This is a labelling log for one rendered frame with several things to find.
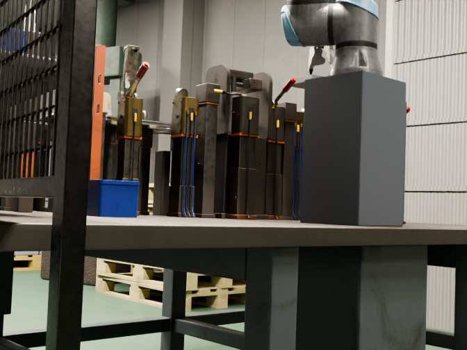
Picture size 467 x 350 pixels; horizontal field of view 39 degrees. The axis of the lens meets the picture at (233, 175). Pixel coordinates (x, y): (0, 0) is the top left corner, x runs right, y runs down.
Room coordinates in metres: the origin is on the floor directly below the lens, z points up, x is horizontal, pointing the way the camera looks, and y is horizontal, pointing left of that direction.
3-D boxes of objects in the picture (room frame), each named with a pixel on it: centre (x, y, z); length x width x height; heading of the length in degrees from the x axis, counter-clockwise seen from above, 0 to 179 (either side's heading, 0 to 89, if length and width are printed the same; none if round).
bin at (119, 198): (1.66, 0.30, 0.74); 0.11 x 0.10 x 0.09; 124
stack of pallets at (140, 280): (5.30, 0.40, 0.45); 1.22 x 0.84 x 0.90; 42
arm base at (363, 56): (1.82, -0.33, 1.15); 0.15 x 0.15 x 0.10
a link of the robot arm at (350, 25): (1.82, -0.32, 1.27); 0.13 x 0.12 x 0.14; 74
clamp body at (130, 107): (1.97, 0.31, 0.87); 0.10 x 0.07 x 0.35; 34
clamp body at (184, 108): (2.04, 0.15, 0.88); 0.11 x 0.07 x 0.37; 34
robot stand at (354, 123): (1.82, -0.33, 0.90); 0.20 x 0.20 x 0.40; 42
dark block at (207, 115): (2.07, 0.09, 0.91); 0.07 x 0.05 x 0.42; 34
